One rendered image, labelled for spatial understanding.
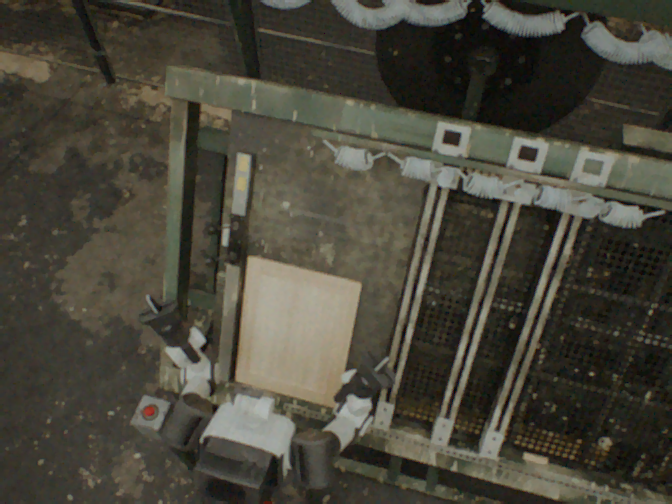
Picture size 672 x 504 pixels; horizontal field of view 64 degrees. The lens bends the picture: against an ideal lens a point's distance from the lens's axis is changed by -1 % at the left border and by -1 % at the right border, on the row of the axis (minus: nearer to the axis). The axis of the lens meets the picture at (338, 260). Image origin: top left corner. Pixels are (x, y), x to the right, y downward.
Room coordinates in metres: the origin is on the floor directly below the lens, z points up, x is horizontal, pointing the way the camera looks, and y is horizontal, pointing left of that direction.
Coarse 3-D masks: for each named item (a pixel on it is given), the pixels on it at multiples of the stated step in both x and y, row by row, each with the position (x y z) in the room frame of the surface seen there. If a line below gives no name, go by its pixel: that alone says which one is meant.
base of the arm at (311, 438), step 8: (304, 432) 0.48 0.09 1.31; (312, 432) 0.48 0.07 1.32; (320, 432) 0.48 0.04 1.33; (296, 440) 0.45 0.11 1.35; (304, 440) 0.44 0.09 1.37; (312, 440) 0.44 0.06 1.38; (320, 440) 0.44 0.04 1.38; (328, 440) 0.45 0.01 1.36; (296, 448) 0.43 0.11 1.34; (312, 448) 0.42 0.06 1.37; (296, 456) 0.41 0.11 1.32; (296, 464) 0.39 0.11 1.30; (296, 472) 0.37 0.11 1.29; (296, 480) 0.35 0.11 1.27; (304, 480) 0.35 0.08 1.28; (320, 488) 0.32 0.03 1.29
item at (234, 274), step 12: (240, 156) 1.32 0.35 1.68; (252, 156) 1.32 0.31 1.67; (252, 168) 1.31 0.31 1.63; (240, 192) 1.24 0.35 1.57; (240, 204) 1.22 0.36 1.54; (240, 264) 1.09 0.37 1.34; (228, 276) 1.06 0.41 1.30; (240, 276) 1.07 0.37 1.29; (228, 288) 1.04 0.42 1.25; (240, 288) 1.05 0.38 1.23; (228, 300) 1.01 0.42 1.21; (228, 312) 0.98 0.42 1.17; (228, 324) 0.95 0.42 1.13; (228, 336) 0.92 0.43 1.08; (228, 348) 0.89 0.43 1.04; (228, 360) 0.85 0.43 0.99; (228, 372) 0.82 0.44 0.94
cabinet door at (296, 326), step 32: (256, 288) 1.04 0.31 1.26; (288, 288) 1.03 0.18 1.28; (320, 288) 1.02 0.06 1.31; (352, 288) 1.00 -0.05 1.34; (256, 320) 0.96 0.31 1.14; (288, 320) 0.95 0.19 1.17; (320, 320) 0.94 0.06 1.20; (352, 320) 0.93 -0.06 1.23; (256, 352) 0.88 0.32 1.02; (288, 352) 0.87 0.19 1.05; (320, 352) 0.86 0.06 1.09; (256, 384) 0.79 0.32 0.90; (288, 384) 0.78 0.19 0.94; (320, 384) 0.77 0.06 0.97
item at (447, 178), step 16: (448, 128) 1.23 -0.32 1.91; (464, 128) 1.23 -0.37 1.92; (464, 144) 1.20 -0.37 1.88; (448, 176) 1.06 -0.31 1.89; (432, 192) 1.15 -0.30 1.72; (432, 208) 1.14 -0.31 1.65; (432, 224) 1.10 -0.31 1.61; (432, 240) 1.05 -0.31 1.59; (416, 256) 1.02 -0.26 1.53; (416, 272) 1.00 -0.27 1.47; (416, 288) 0.97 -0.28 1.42; (416, 304) 0.92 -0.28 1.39; (400, 320) 0.89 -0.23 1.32; (400, 336) 0.85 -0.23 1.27; (400, 352) 0.83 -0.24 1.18; (400, 368) 0.77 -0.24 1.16; (384, 400) 0.69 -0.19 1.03; (384, 416) 0.65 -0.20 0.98
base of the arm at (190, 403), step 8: (184, 400) 0.55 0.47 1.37; (192, 400) 0.56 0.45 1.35; (200, 400) 0.57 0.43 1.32; (208, 400) 0.58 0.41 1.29; (184, 408) 0.53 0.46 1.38; (192, 408) 0.53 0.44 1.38; (200, 408) 0.54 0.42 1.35; (208, 408) 0.55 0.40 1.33; (208, 416) 0.52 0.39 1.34; (200, 424) 0.49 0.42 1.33; (160, 432) 0.47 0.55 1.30; (192, 432) 0.48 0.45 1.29; (200, 432) 0.48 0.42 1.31; (168, 440) 0.45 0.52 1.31; (192, 440) 0.45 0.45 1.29; (184, 448) 0.43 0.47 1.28; (192, 448) 0.43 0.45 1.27
